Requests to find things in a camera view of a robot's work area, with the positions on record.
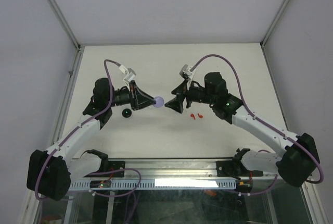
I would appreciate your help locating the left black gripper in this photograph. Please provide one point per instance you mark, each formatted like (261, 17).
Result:
(139, 99)

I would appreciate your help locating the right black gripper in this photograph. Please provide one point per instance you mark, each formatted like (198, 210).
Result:
(181, 91)

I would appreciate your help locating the black earbud charging case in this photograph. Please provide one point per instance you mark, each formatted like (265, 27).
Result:
(126, 113)

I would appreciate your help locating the purple earbud charging case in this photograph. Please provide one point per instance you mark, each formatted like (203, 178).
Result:
(159, 102)

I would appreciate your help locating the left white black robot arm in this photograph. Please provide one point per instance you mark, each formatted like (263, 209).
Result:
(52, 171)

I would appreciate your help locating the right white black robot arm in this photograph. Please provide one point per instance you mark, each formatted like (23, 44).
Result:
(294, 157)

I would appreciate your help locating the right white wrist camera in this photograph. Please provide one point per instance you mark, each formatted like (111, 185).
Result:
(187, 72)

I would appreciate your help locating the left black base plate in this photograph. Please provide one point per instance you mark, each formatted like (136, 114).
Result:
(116, 165)

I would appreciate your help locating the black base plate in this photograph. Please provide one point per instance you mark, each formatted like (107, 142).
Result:
(228, 168)
(116, 165)

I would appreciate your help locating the aluminium mounting rail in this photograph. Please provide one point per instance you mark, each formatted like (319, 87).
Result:
(171, 168)

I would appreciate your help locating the left aluminium frame post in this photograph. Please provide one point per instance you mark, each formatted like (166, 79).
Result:
(64, 24)

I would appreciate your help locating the aluminium frame post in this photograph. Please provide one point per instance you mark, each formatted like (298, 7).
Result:
(64, 24)
(274, 22)

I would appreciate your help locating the grey slotted cable duct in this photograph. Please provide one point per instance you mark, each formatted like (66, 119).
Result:
(153, 184)

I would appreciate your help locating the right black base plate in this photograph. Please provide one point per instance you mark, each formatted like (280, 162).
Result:
(228, 168)

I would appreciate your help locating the right aluminium frame post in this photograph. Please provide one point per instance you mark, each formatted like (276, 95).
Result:
(274, 22)

